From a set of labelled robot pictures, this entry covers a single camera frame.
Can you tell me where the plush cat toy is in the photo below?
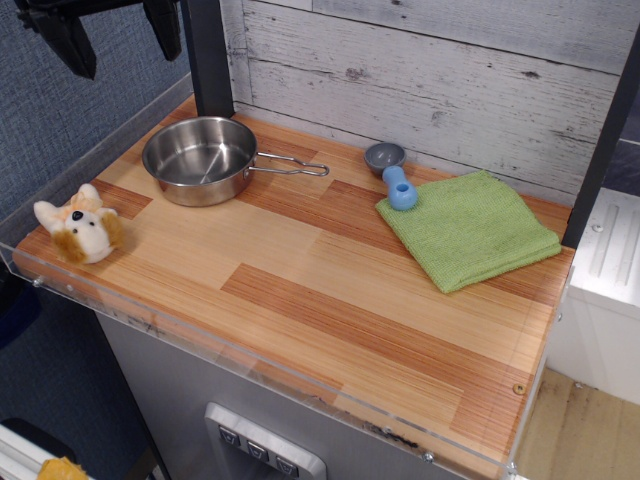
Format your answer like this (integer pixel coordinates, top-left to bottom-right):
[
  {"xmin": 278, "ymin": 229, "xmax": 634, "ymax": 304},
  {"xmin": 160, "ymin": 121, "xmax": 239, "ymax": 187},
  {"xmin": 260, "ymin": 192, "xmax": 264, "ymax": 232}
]
[{"xmin": 33, "ymin": 184, "xmax": 124, "ymax": 265}]

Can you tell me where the dark vertical post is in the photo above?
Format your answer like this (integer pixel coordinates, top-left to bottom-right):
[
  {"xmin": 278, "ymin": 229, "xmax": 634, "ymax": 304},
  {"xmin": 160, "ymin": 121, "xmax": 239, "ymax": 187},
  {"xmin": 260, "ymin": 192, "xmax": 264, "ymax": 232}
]
[{"xmin": 181, "ymin": 0, "xmax": 235, "ymax": 118}]

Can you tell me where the green folded cloth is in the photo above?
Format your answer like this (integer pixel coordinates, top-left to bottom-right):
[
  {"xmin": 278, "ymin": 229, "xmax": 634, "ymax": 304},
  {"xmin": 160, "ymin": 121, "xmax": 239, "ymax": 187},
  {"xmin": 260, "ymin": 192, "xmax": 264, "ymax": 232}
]
[{"xmin": 376, "ymin": 171, "xmax": 561, "ymax": 294}]

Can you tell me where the clear acrylic guard rail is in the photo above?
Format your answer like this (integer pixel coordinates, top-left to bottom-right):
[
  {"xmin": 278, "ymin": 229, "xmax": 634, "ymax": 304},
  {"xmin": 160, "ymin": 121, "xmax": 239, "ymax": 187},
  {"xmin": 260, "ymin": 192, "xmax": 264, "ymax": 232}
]
[{"xmin": 8, "ymin": 100, "xmax": 573, "ymax": 479}]

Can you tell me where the stainless steel pan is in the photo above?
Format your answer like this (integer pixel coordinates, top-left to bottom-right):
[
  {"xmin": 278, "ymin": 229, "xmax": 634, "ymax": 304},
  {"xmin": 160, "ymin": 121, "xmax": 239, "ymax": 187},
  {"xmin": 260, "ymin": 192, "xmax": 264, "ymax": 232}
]
[{"xmin": 142, "ymin": 116, "xmax": 330, "ymax": 207}]

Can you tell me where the silver dispenser panel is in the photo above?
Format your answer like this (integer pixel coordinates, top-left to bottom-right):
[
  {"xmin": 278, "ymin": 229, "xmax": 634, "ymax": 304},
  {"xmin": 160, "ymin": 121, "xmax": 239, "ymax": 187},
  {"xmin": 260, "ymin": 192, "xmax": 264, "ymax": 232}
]
[{"xmin": 205, "ymin": 402, "xmax": 327, "ymax": 480}]

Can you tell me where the yellow object bottom left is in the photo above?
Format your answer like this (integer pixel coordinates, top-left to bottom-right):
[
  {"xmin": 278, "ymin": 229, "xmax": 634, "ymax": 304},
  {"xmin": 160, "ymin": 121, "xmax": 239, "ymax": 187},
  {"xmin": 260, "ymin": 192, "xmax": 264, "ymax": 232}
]
[{"xmin": 36, "ymin": 457, "xmax": 90, "ymax": 480}]

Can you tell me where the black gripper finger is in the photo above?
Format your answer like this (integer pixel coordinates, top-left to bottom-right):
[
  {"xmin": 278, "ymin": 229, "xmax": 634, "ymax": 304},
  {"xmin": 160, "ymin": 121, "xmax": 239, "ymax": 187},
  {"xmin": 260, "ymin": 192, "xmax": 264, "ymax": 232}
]
[
  {"xmin": 16, "ymin": 1, "xmax": 96, "ymax": 80},
  {"xmin": 143, "ymin": 0, "xmax": 182, "ymax": 61}
]

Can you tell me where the blue and grey spoon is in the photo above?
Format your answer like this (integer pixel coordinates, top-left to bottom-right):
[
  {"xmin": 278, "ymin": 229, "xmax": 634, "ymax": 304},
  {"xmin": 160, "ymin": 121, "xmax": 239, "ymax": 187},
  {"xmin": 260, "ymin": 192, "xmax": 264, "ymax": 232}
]
[{"xmin": 364, "ymin": 142, "xmax": 418, "ymax": 211}]

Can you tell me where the white appliance at right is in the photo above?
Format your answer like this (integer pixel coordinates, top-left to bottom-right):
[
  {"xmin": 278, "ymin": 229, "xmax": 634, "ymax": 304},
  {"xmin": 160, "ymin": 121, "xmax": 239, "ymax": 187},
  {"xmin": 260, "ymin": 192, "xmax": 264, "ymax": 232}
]
[{"xmin": 546, "ymin": 188, "xmax": 639, "ymax": 404}]

